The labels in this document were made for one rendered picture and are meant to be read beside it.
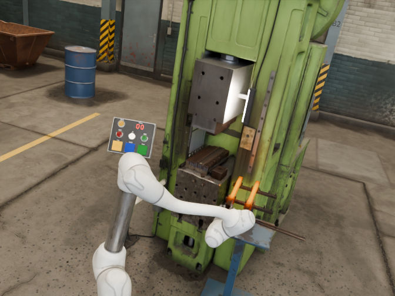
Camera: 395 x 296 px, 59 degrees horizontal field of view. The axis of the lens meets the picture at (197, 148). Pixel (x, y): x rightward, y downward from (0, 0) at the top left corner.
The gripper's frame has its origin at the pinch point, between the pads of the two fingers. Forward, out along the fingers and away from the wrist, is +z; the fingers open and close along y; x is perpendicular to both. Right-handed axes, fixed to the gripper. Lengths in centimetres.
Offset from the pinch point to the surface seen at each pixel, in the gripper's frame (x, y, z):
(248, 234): -26.2, 16.2, 12.5
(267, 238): -26.2, 29.0, 14.6
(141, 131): 11, -86, 49
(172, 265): -102, -41, 41
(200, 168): -7, -33, 50
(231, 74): 70, -23, 48
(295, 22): 110, 9, 57
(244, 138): 23, -6, 57
